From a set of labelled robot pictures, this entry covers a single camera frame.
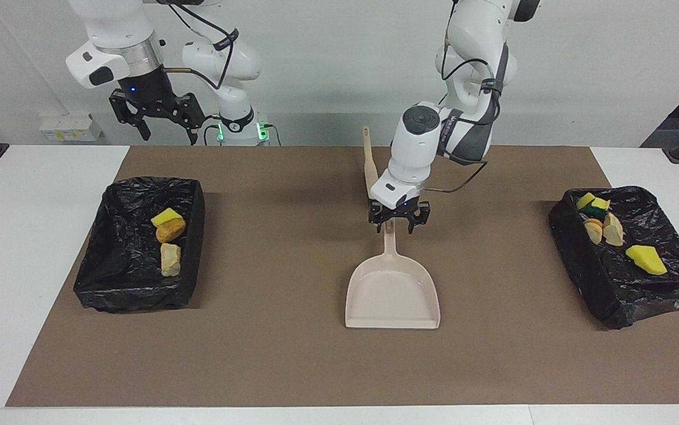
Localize brown table mat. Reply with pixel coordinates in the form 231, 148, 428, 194
6, 146, 679, 408

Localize beige plastic dustpan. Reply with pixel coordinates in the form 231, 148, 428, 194
345, 218, 441, 329

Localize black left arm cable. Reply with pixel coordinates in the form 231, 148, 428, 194
425, 0, 502, 194

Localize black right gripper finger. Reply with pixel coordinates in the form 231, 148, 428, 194
109, 89, 152, 142
175, 92, 206, 146

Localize notched yellow sponge piece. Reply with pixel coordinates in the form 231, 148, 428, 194
576, 192, 611, 217

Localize beige hand brush black bristles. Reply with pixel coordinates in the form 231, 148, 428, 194
363, 126, 379, 201

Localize brown bread loaf toy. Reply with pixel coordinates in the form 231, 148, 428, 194
155, 217, 187, 243

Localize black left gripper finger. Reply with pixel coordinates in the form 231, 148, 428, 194
368, 201, 396, 234
399, 201, 431, 235

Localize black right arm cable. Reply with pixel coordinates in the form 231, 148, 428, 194
162, 0, 240, 90

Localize white wall outlet box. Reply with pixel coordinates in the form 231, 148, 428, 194
40, 113, 103, 142

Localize beige layered pastry piece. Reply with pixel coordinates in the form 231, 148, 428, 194
160, 243, 182, 277

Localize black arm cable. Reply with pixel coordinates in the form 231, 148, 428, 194
162, 0, 240, 90
425, 0, 502, 194

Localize bin lined with black bag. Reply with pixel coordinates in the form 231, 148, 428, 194
73, 176, 206, 312
548, 186, 679, 330

